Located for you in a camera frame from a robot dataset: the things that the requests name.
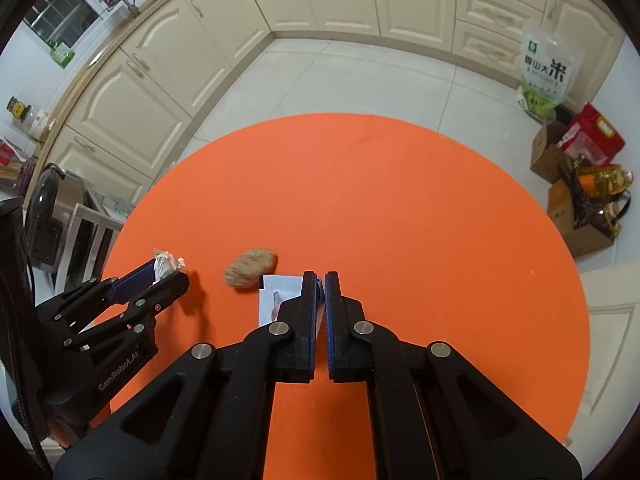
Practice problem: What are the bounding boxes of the dark-lidded jar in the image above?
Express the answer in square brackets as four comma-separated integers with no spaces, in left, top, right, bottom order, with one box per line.
[6,96,32,121]

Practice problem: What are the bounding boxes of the white packet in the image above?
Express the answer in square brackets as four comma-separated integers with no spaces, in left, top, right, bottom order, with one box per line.
[260,275,303,326]

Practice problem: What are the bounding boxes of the white tissue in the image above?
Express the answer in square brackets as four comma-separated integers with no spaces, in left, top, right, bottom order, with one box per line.
[152,247,187,283]

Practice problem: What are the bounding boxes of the brown rough lump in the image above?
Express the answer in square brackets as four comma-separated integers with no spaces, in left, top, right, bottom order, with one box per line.
[223,247,279,289]

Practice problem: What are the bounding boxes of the yellow cooking oil bottle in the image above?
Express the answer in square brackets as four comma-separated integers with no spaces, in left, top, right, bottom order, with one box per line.
[575,164,636,196]

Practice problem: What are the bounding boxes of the metal kitchen faucet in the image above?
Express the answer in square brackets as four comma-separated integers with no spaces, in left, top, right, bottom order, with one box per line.
[102,0,141,18]

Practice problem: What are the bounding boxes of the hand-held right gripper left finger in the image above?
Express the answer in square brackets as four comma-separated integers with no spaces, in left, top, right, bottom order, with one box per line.
[52,270,322,480]

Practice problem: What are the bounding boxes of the white green rice bag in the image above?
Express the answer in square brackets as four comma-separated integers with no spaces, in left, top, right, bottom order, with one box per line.
[516,22,586,123]

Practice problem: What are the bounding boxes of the large brown cardboard box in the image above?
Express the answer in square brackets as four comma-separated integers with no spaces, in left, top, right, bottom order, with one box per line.
[546,180,616,259]

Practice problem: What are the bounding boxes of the red handled food bag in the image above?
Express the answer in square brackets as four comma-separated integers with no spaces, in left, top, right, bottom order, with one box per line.
[555,102,627,166]

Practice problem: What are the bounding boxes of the orange round table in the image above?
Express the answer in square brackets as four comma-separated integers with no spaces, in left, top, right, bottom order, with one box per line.
[102,114,591,480]

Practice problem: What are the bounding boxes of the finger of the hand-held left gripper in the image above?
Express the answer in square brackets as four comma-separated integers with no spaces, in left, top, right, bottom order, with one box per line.
[127,272,191,324]
[102,260,159,304]

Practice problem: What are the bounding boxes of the metal storage rack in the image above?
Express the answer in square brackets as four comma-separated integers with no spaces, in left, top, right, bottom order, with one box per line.
[50,175,126,301]

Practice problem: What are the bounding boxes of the kitchen window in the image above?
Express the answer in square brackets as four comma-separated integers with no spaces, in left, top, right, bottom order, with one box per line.
[22,0,151,43]

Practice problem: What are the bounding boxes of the cream lower kitchen cabinets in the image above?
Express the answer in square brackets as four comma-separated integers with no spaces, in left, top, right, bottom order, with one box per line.
[47,0,628,196]

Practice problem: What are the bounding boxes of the white plastic bottle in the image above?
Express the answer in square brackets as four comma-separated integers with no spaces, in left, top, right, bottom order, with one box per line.
[27,109,53,138]

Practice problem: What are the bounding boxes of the small brown cardboard box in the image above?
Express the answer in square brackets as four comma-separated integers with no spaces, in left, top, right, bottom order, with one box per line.
[530,120,576,184]

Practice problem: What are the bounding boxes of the green bottle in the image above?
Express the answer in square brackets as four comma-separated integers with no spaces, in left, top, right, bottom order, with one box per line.
[50,42,76,68]

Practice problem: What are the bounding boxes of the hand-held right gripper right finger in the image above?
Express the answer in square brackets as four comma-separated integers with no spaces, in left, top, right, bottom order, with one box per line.
[325,270,583,480]

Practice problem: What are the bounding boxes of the cream panelled door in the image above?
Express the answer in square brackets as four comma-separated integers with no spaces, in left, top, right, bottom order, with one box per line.
[580,260,640,441]

